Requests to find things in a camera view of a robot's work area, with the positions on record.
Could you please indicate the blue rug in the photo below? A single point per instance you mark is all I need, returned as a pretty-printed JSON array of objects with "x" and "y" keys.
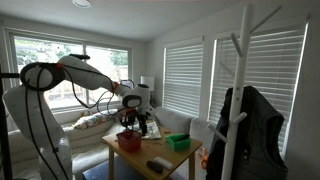
[{"x": 123, "y": 171}]

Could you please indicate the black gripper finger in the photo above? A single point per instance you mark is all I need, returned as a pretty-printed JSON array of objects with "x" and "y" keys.
[
  {"x": 126, "y": 124},
  {"x": 143, "y": 126}
]

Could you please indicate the narrow white window blind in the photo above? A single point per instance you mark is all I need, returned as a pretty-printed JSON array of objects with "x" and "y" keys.
[{"x": 183, "y": 80}]

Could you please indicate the wooden table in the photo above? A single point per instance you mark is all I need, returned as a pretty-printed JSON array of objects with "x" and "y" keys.
[{"x": 150, "y": 153}]

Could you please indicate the red plastic basket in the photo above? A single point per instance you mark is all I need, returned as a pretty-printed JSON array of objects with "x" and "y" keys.
[{"x": 129, "y": 141}]

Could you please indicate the wide white window blind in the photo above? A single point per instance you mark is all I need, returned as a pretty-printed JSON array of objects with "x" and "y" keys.
[{"x": 266, "y": 66}]

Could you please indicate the white table lamp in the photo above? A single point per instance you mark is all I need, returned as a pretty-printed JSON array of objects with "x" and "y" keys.
[{"x": 147, "y": 83}]

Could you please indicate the small black remote control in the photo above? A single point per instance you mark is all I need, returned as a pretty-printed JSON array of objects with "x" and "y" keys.
[{"x": 154, "y": 166}]

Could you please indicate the colourful floral pillow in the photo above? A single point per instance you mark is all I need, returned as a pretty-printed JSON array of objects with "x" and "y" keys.
[{"x": 93, "y": 120}]

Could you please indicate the grey sofa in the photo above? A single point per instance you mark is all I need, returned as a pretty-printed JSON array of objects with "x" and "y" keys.
[{"x": 90, "y": 143}]

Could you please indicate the black camera stand pole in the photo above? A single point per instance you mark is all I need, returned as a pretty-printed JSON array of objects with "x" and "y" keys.
[{"x": 4, "y": 133}]

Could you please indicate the round ceiling light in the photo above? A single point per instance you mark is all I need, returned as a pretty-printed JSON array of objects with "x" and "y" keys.
[{"x": 81, "y": 3}]

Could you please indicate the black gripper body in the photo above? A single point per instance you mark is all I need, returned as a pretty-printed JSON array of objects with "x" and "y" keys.
[{"x": 136, "y": 114}]

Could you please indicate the dark grey vest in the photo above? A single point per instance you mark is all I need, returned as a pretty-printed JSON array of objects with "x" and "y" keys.
[{"x": 260, "y": 150}]

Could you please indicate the white printed tote bag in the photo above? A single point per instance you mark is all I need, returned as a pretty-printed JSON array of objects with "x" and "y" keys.
[{"x": 153, "y": 130}]

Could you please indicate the white coat rack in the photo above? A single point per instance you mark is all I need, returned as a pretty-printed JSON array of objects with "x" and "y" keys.
[{"x": 237, "y": 93}]

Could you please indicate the green plastic box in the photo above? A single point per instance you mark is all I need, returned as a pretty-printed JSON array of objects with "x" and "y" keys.
[{"x": 178, "y": 144}]

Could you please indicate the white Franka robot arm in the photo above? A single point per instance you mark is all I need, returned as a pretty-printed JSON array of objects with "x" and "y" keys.
[{"x": 83, "y": 75}]

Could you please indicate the large glass window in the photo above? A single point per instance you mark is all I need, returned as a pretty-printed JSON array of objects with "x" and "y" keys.
[{"x": 106, "y": 63}]

